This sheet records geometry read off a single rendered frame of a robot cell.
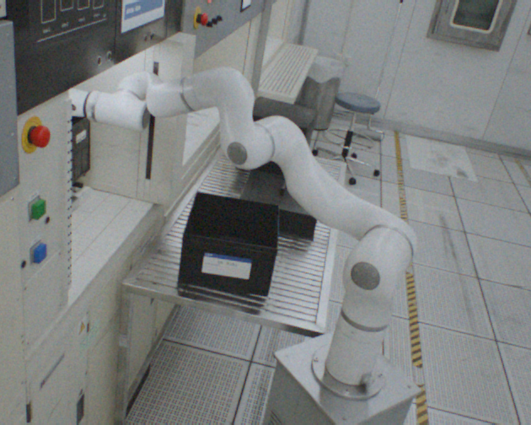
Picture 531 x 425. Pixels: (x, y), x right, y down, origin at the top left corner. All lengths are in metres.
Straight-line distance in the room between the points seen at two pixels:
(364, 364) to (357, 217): 0.37
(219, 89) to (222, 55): 1.83
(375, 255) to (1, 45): 0.79
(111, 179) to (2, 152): 0.94
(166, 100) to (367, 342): 0.77
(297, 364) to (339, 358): 0.12
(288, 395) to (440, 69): 4.66
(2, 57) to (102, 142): 0.94
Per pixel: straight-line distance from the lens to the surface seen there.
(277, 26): 4.62
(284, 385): 1.54
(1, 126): 0.98
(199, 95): 1.38
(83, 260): 1.59
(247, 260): 1.63
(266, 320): 1.62
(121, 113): 1.58
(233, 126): 1.28
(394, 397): 1.51
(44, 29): 1.07
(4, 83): 0.97
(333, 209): 1.28
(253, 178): 2.16
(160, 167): 1.81
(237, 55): 3.16
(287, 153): 1.35
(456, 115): 5.97
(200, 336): 2.68
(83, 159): 1.80
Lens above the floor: 1.77
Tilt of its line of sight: 28 degrees down
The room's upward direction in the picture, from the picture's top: 11 degrees clockwise
